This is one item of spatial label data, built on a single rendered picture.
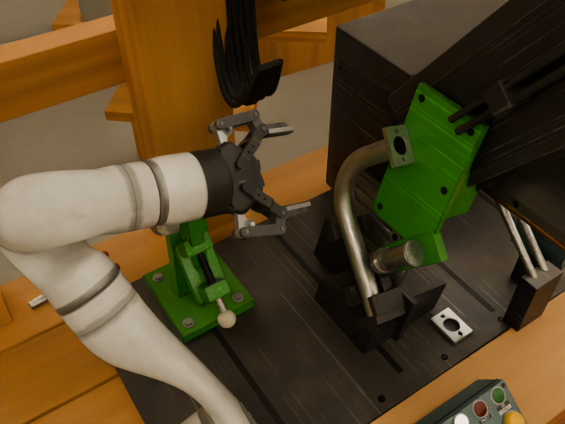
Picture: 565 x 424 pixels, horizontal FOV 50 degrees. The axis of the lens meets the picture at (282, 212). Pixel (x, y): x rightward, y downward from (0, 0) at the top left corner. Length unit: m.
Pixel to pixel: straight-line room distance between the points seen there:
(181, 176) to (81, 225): 0.11
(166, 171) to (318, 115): 2.35
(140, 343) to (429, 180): 0.44
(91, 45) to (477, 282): 0.73
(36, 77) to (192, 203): 0.40
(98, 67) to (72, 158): 1.88
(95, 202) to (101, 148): 2.28
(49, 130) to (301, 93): 1.22
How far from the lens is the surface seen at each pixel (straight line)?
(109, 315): 0.60
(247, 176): 0.69
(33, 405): 1.01
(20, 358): 1.06
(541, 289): 0.98
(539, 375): 1.01
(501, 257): 1.15
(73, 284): 0.59
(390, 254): 0.87
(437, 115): 0.82
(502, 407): 0.92
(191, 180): 0.63
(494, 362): 1.00
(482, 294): 1.08
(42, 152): 2.93
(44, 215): 0.57
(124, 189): 0.61
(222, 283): 0.92
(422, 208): 0.85
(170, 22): 0.89
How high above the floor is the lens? 1.71
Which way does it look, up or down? 44 degrees down
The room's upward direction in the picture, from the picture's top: straight up
